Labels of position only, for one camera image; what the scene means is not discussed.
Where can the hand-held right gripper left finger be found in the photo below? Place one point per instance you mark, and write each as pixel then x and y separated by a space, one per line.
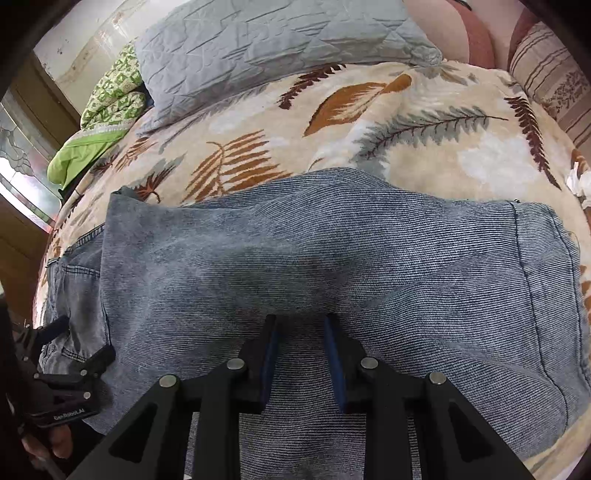
pixel 271 360

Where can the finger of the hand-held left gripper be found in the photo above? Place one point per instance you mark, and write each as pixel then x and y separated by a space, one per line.
pixel 94 361
pixel 51 328

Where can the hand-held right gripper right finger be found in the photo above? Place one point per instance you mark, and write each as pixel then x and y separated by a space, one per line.
pixel 333 364

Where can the blue-grey denim pants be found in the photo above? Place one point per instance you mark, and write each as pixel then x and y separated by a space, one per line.
pixel 323 258

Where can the person's left hand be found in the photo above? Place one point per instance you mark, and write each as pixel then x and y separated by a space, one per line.
pixel 48 445

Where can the wooden framed glass door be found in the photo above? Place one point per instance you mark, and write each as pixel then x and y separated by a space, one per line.
pixel 23 134

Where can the cream leaf-print blanket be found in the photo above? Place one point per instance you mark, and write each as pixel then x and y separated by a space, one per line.
pixel 415 152

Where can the green patterned quilt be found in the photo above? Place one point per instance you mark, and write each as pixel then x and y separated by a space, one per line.
pixel 111 92

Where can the white crumpled tissue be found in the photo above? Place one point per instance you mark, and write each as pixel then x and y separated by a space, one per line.
pixel 579 184

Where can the grey quilted pillow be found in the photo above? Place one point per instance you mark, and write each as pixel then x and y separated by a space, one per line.
pixel 258 46

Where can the pink round pillow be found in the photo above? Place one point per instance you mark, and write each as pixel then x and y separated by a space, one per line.
pixel 443 27

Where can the beige striped cushion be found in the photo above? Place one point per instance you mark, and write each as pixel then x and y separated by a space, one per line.
pixel 554 78

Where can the striped brown sofa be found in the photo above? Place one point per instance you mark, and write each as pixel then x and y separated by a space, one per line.
pixel 519 32

